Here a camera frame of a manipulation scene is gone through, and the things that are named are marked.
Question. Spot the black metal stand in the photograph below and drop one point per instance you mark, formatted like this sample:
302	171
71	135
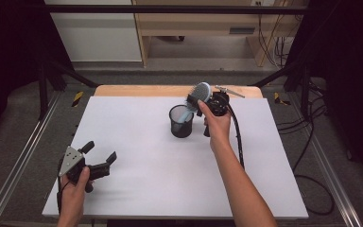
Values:
43	91
304	91

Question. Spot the yellow black tape marker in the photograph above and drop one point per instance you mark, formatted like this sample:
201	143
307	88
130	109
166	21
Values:
279	99
77	98

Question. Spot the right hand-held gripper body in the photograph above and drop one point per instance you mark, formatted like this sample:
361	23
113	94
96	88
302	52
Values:
218	104

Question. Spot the light blue hairbrush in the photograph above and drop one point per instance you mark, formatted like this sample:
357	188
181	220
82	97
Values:
204	90

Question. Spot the black horizontal frame bar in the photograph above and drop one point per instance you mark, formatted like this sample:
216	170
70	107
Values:
170	9

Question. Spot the person's right hand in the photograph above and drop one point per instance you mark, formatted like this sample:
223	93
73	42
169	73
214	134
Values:
219	129

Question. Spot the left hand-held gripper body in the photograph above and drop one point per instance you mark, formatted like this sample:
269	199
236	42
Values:
72	167

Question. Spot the black curtain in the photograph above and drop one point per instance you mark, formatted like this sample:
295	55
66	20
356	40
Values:
9	56
353	78

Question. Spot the white cabinet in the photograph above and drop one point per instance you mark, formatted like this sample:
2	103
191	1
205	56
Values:
100	34

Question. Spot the aluminium rail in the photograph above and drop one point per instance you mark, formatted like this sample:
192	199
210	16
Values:
331	164
22	151

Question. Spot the wooden desk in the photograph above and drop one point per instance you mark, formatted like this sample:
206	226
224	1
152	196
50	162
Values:
198	23

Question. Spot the black mesh cup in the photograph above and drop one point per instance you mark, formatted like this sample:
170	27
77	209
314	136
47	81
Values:
179	130

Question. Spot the person's left hand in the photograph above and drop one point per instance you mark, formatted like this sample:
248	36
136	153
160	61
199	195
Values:
72	194

